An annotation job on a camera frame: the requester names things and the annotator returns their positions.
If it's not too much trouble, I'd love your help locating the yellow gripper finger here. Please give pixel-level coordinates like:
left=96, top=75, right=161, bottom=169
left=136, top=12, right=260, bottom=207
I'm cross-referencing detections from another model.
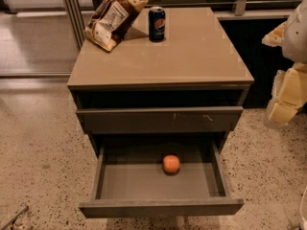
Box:
left=262, top=22, right=286, bottom=47
left=268, top=103, right=297, bottom=124

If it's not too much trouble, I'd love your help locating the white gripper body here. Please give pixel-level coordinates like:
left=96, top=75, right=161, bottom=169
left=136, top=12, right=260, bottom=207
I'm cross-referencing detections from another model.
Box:
left=278, top=62, right=307, bottom=110

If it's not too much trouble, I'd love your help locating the orange fruit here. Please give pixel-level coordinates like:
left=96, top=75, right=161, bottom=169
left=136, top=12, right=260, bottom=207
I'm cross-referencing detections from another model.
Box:
left=162, top=154, right=180, bottom=173

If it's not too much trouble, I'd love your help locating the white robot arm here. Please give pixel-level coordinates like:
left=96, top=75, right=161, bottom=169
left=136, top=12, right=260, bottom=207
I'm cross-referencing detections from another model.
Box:
left=262, top=0, right=307, bottom=128

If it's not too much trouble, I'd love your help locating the closed top drawer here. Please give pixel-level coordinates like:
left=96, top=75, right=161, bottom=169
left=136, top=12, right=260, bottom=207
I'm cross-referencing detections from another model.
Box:
left=76, top=106, right=243, bottom=134

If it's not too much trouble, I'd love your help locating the grey drawer cabinet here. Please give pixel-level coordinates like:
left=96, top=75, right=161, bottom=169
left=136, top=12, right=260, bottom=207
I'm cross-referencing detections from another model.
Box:
left=68, top=8, right=253, bottom=147

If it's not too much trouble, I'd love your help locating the open middle drawer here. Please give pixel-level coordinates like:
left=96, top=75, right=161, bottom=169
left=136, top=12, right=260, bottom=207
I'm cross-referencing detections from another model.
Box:
left=80, top=143, right=244, bottom=219

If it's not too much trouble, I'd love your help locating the blue Pepsi can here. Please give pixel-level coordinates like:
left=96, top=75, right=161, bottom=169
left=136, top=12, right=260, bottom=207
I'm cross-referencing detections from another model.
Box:
left=149, top=6, right=166, bottom=42

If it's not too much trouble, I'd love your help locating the brown chip bag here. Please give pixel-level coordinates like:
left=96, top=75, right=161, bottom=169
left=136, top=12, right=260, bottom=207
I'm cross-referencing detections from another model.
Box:
left=83, top=0, right=149, bottom=52

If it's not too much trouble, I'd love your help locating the metal tool on floor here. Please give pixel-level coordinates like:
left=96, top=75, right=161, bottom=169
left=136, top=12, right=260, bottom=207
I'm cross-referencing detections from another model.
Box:
left=0, top=205, right=29, bottom=230

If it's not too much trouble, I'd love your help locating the white cable on floor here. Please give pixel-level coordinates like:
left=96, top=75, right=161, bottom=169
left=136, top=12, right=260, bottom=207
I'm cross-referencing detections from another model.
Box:
left=298, top=185, right=307, bottom=230

